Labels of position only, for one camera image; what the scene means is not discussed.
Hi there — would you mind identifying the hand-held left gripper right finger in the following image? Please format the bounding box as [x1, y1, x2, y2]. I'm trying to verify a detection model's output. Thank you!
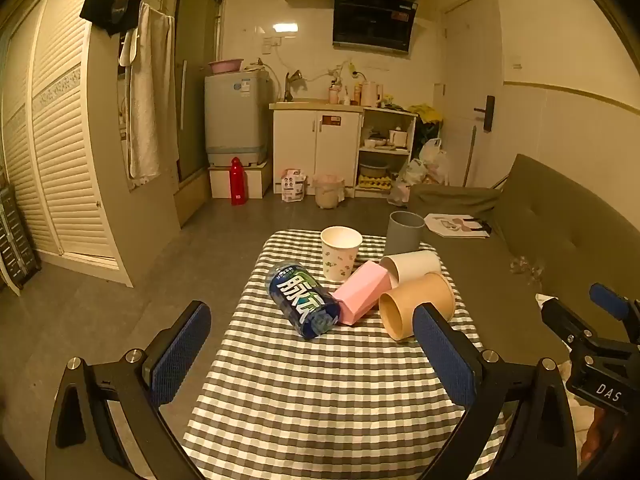
[412, 302, 584, 480]

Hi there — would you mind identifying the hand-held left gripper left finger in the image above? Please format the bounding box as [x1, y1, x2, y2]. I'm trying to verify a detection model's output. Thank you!
[46, 300, 213, 480]

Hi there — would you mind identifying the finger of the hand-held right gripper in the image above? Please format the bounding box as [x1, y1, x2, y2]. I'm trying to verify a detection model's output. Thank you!
[589, 283, 640, 345]
[540, 298, 602, 349]

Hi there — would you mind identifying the tan plastic cup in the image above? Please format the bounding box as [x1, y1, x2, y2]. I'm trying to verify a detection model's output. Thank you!
[378, 271, 456, 342]

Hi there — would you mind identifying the white plastic cup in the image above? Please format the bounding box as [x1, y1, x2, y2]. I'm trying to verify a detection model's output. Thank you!
[378, 250, 444, 289]

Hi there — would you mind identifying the pink square cup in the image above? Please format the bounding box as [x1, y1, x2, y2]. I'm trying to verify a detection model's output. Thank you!
[332, 260, 391, 327]

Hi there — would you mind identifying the grey plastic cup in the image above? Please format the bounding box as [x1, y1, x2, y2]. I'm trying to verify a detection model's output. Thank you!
[385, 211, 425, 256]

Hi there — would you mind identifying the floral paper cup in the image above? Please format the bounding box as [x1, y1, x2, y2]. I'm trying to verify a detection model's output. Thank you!
[320, 226, 363, 282]

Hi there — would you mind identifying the person's right hand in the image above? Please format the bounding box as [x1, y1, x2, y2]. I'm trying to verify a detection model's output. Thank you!
[581, 406, 609, 462]

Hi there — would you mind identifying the white cloth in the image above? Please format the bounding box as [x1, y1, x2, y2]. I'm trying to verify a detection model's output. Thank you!
[557, 360, 607, 467]

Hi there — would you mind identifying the crumpled clear plastic wrap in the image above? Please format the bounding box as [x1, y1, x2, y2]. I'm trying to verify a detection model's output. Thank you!
[509, 255, 547, 278]

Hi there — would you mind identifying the green sofa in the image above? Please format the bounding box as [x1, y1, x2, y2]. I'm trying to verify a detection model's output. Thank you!
[407, 153, 640, 363]

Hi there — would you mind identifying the blue drink bottle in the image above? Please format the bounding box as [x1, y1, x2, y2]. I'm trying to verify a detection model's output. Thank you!
[266, 261, 341, 340]

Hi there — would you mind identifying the grey white checkered tablecloth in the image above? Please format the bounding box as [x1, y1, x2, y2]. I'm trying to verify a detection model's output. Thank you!
[182, 229, 507, 480]

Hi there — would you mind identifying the printed magazine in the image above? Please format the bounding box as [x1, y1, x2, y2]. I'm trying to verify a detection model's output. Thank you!
[423, 213, 494, 240]

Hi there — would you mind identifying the white washing machine platform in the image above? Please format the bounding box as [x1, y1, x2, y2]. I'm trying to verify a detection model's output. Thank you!
[208, 162, 275, 200]

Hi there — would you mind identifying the clear plastic bag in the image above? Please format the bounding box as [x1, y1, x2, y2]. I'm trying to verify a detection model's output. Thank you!
[387, 158, 427, 207]

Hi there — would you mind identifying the red bottle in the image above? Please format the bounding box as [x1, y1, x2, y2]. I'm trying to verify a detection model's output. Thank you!
[230, 156, 249, 206]

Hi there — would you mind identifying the wooden broom stick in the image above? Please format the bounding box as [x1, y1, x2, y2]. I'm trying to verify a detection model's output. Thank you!
[462, 126, 476, 187]

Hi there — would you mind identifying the white plastic bag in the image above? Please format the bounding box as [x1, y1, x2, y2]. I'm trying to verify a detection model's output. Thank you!
[418, 138, 450, 185]

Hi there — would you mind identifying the black folding crate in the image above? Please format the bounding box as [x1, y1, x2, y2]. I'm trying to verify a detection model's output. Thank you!
[0, 169, 42, 292]

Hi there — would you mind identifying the pink lined trash bin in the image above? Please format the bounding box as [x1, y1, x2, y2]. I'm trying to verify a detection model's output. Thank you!
[312, 173, 345, 210]

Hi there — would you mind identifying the white printed package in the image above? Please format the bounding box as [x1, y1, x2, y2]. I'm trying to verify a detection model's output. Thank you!
[281, 168, 308, 203]

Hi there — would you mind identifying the white open shelf unit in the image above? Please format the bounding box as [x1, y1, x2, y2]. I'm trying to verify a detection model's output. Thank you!
[355, 107, 419, 199]

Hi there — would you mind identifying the yellow cloth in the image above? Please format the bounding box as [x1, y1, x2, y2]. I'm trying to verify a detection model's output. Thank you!
[409, 103, 444, 125]

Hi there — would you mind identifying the grey washing machine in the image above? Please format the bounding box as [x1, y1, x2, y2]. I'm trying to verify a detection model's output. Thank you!
[203, 70, 274, 167]

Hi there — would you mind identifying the white louvered wardrobe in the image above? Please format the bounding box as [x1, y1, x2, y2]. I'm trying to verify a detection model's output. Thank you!
[0, 0, 135, 288]

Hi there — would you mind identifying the white sink cabinet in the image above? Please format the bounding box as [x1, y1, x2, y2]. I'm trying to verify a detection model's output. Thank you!
[269, 101, 365, 194]

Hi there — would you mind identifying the white hanging towel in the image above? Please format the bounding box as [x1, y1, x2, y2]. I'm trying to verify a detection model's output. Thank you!
[128, 2, 180, 185]

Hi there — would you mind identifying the pink electric kettle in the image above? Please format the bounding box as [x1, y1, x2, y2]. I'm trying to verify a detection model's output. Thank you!
[360, 81, 384, 108]

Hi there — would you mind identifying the glass shower door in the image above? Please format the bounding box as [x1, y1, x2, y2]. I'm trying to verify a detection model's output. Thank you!
[174, 0, 224, 182]

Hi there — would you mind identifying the white door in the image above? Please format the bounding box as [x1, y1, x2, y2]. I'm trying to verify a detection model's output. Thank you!
[439, 0, 504, 187]

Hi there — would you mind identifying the bronze faucet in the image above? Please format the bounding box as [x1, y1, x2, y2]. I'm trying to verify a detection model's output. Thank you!
[283, 69, 304, 104]

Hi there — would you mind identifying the black range hood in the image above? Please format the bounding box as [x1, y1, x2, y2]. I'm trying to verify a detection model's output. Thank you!
[332, 0, 419, 55]

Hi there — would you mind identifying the black hanging garment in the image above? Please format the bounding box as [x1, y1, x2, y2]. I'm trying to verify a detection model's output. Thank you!
[79, 0, 141, 37]

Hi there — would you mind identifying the black door handle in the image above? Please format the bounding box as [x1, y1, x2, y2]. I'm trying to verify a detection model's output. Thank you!
[473, 94, 496, 133]

